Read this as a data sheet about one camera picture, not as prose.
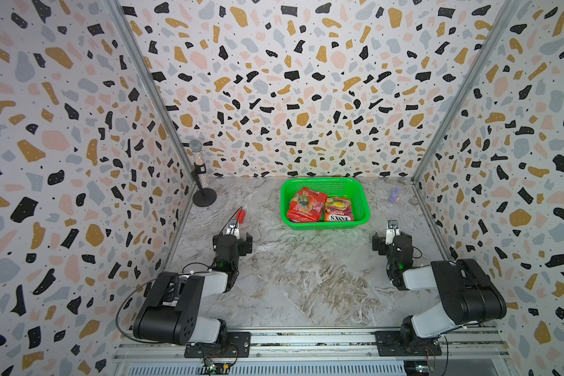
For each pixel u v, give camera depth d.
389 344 0.73
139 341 0.42
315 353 0.73
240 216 1.04
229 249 0.71
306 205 1.00
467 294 0.45
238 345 0.73
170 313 0.44
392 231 0.81
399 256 0.72
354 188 1.12
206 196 1.14
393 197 1.11
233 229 0.78
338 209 1.04
